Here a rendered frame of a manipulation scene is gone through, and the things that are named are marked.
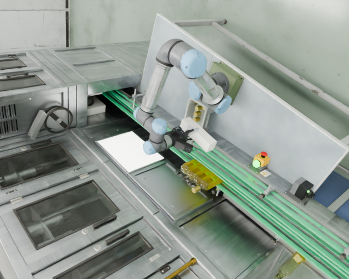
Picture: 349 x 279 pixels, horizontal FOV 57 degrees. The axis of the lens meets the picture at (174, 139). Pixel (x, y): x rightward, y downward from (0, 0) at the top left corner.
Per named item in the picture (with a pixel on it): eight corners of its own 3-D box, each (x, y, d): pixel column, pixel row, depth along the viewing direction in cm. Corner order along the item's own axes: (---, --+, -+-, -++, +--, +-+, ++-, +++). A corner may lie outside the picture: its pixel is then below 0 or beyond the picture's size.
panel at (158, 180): (132, 132, 257) (94, 144, 236) (132, 129, 256) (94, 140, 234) (212, 201, 207) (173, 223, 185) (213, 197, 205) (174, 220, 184)
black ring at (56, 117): (70, 127, 245) (42, 133, 231) (70, 102, 233) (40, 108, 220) (73, 129, 242) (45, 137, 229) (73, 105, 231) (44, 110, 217)
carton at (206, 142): (189, 117, 192) (182, 119, 188) (217, 141, 180) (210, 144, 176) (186, 124, 195) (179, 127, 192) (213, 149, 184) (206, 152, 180)
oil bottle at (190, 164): (201, 161, 220) (178, 171, 206) (203, 154, 217) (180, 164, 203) (206, 165, 217) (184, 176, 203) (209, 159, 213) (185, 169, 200)
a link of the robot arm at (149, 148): (152, 146, 159) (149, 159, 164) (168, 140, 166) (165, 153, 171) (143, 137, 164) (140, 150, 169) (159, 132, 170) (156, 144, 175)
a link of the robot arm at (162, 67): (158, 29, 147) (127, 118, 169) (173, 39, 141) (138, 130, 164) (175, 32, 155) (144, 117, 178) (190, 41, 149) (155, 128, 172)
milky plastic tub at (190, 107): (191, 121, 235) (182, 124, 230) (197, 93, 223) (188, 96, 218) (208, 133, 225) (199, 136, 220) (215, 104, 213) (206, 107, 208)
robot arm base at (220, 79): (217, 66, 194) (205, 68, 188) (233, 82, 188) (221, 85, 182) (207, 85, 205) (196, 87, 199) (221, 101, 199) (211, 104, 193)
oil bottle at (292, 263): (295, 251, 181) (270, 275, 164) (301, 247, 177) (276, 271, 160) (303, 259, 178) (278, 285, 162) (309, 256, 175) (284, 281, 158)
